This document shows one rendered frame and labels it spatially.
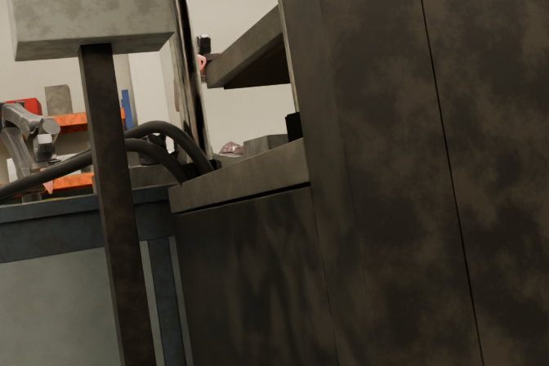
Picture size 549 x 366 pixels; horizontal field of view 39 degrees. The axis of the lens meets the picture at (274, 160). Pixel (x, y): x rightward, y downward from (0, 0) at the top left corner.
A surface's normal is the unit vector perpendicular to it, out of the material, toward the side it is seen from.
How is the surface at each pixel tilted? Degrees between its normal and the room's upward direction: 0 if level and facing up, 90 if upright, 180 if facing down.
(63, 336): 90
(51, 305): 90
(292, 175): 90
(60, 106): 90
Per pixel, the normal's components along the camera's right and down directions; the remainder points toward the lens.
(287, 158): -0.93, 0.12
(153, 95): 0.20, -0.10
